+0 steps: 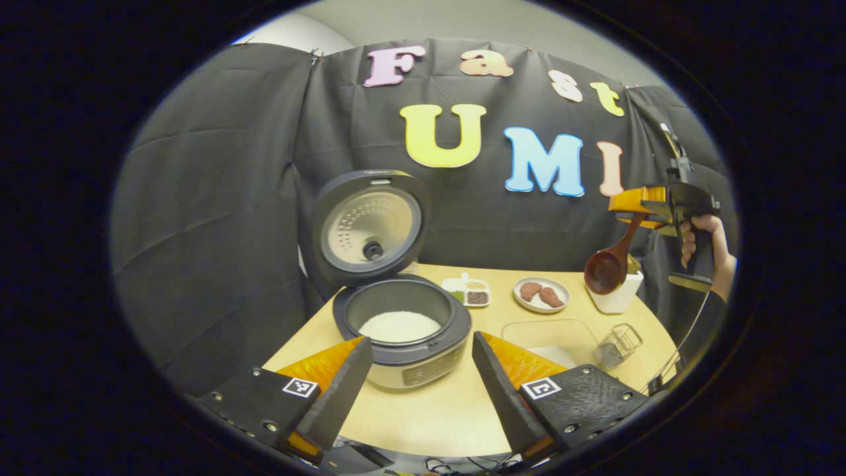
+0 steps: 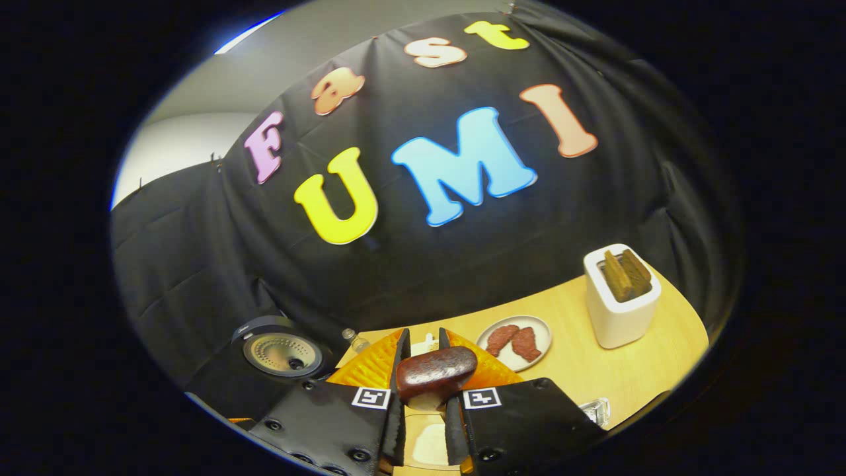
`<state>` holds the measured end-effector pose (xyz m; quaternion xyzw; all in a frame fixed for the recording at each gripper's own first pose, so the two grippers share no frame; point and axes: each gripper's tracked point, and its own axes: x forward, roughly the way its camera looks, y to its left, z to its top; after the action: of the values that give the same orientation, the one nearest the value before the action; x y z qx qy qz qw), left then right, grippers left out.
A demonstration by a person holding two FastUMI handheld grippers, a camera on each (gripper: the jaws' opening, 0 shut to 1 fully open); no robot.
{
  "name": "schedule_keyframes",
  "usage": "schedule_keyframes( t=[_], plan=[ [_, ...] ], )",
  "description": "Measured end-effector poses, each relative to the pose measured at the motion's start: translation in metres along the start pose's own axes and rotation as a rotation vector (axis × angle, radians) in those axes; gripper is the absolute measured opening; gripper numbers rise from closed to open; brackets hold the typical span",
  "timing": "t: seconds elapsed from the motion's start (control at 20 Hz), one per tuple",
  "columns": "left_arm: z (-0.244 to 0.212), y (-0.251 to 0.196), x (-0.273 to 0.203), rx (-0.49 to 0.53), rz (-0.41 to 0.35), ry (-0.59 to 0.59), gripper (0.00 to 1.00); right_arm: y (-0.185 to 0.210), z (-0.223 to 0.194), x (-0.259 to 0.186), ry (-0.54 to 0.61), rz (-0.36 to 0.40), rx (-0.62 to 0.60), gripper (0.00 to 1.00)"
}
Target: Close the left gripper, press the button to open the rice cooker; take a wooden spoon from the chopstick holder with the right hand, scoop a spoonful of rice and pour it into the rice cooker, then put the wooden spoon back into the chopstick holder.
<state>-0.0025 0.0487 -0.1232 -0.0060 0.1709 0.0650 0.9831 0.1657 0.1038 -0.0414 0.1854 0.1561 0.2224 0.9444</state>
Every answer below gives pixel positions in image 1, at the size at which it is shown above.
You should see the white divided bean dish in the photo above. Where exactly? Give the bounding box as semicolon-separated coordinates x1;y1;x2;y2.
442;273;491;309

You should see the grey rice cooker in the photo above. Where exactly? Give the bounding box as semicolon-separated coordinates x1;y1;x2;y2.
311;169;473;391

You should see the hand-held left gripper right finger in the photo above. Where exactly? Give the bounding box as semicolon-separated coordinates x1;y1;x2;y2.
472;332;652;465

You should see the metal wire chopstick holder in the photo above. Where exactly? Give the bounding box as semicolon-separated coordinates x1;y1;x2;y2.
597;323;643;370

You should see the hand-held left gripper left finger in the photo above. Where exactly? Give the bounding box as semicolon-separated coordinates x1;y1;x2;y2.
196;337;375;463

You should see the white toaster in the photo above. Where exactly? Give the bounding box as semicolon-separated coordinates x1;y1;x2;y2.
585;255;645;315

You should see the clear plastic rice box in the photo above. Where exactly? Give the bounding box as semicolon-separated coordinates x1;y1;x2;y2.
501;319;603;371

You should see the white round plate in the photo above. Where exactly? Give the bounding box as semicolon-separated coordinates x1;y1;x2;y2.
513;276;570;314

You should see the white rice heap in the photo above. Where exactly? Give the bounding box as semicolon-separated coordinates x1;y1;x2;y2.
359;311;442;343

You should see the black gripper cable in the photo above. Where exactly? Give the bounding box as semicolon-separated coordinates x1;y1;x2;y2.
650;290;713;395

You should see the brown wooden spoon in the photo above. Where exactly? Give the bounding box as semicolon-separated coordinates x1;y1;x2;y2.
584;213;647;296

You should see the black backdrop cloth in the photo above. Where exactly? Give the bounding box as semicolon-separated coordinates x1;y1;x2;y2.
109;38;738;397

